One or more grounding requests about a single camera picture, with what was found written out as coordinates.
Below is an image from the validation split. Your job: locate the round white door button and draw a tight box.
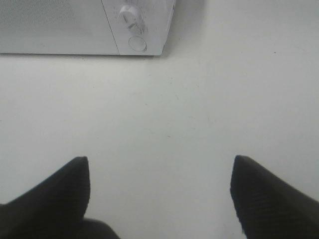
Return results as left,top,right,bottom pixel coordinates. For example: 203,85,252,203
128,36,147,52

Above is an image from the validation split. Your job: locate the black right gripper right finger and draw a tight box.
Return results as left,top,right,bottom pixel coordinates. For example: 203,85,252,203
230,155,319,239

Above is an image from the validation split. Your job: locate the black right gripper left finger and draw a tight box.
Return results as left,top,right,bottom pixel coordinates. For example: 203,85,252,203
0,156,118,239

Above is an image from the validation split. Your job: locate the white microwave oven body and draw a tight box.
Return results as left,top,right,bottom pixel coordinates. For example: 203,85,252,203
0,0,177,57

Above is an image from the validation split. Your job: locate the white timer knob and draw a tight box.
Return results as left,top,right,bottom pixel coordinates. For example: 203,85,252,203
119,5,146,35

